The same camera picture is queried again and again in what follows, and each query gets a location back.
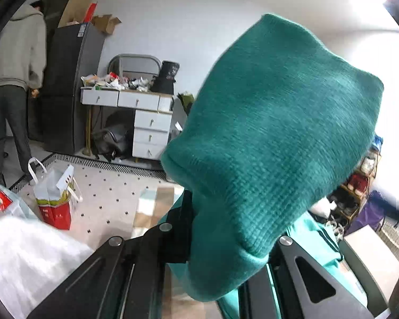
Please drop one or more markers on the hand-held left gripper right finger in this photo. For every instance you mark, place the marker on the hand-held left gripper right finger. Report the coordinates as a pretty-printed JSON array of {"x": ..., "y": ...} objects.
[{"x": 279, "y": 289}]

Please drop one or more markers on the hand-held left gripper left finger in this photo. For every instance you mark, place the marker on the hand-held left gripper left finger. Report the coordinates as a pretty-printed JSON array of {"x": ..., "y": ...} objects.
[{"x": 173, "y": 236}]

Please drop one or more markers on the teal knit sweater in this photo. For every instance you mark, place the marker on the teal knit sweater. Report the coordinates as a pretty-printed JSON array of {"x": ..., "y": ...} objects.
[{"x": 269, "y": 123}]

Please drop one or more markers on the checked blanket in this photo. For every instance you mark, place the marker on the checked blanket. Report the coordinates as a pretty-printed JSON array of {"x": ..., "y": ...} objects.
[{"x": 156, "y": 206}]

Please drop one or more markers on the white dotted floor mat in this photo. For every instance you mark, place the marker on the white dotted floor mat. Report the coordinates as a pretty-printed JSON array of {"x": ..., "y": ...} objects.
[{"x": 113, "y": 192}]

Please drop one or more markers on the grey cushion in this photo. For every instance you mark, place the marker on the grey cushion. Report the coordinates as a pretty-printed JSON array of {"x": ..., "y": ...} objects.
[{"x": 369, "y": 259}]

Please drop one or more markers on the black bag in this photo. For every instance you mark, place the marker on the black bag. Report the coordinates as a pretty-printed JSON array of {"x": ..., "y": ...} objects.
[{"x": 113, "y": 139}]

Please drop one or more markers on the purple bag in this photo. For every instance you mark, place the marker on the purple bag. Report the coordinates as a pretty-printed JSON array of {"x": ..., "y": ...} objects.
[{"x": 369, "y": 212}]

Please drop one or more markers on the red white shopping bag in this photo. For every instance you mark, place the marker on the red white shopping bag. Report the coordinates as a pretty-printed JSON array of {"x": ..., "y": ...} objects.
[{"x": 53, "y": 202}]

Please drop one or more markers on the wicker basket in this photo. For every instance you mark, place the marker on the wicker basket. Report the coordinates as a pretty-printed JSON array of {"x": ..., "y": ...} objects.
[{"x": 394, "y": 239}]

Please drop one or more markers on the wooden shoe rack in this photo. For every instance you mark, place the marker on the wooden shoe rack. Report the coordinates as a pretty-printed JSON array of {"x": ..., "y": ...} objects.
[{"x": 359, "y": 182}]

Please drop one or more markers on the green plant bouquet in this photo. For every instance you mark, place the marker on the green plant bouquet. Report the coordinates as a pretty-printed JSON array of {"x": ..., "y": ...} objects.
[{"x": 186, "y": 101}]

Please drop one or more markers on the white drawer desk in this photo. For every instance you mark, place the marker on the white drawer desk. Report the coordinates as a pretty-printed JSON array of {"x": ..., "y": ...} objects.
[{"x": 129, "y": 99}]

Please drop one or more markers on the large white plastic bag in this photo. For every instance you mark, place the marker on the large white plastic bag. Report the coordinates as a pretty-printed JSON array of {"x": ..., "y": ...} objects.
[{"x": 30, "y": 256}]

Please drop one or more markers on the pile of desk clutter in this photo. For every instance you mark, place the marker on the pile of desk clutter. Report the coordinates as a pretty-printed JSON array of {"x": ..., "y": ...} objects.
[{"x": 116, "y": 81}]

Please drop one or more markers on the dark grey refrigerator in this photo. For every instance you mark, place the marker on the dark grey refrigerator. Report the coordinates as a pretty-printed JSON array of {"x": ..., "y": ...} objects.
[{"x": 63, "y": 89}]

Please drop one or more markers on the open cardboard box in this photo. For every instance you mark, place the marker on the open cardboard box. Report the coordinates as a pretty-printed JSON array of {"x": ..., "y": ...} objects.
[{"x": 106, "y": 23}]

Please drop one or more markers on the flat cardboard sheet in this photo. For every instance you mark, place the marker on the flat cardboard sheet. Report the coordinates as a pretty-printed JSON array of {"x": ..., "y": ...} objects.
[{"x": 79, "y": 0}]

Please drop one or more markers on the grey arched metal frame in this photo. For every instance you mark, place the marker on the grey arched metal frame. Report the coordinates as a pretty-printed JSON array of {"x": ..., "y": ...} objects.
[{"x": 153, "y": 60}]

